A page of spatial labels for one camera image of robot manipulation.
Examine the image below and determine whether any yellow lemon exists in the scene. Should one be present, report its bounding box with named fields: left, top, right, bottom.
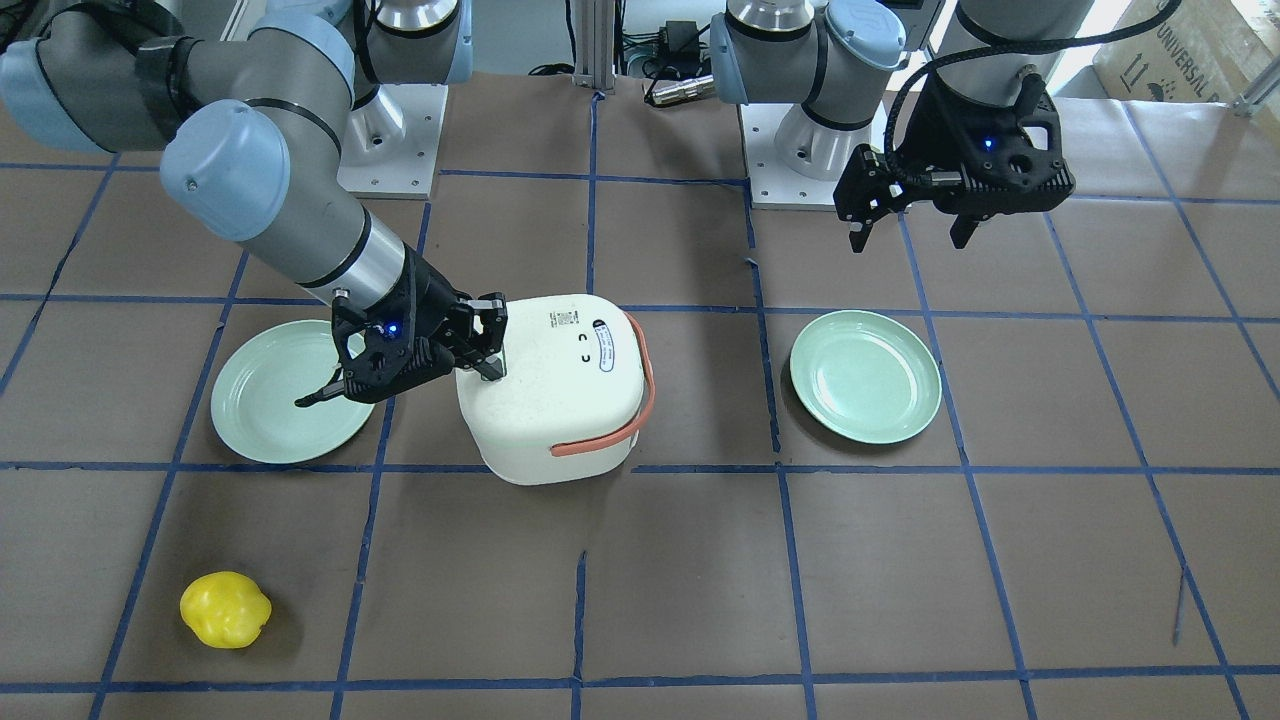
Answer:
left=179, top=571, right=273, bottom=650

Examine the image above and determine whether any white rice cooker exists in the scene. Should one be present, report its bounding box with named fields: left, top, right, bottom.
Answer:
left=454, top=293, right=657, bottom=486

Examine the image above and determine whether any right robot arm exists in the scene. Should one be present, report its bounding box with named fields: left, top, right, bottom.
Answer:
left=3, top=1, right=508, bottom=407

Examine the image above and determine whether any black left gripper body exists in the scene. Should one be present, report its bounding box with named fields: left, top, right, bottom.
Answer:
left=833, top=72, right=1076, bottom=225

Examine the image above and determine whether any aluminium frame post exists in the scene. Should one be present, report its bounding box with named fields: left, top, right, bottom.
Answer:
left=570, top=1, right=620, bottom=95

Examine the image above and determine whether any cardboard box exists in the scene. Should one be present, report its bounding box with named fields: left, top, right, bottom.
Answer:
left=1092, top=1, right=1279, bottom=102

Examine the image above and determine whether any green plate far side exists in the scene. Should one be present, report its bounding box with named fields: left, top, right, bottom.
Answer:
left=788, top=309, right=942, bottom=445

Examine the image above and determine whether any black power adapter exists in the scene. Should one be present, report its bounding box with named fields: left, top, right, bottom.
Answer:
left=657, top=20, right=701, bottom=63

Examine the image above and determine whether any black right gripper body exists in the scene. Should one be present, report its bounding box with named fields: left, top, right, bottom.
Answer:
left=330, top=245, right=509, bottom=404

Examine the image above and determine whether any green plate near lemon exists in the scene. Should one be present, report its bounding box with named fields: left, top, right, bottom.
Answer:
left=210, top=319, right=372, bottom=464

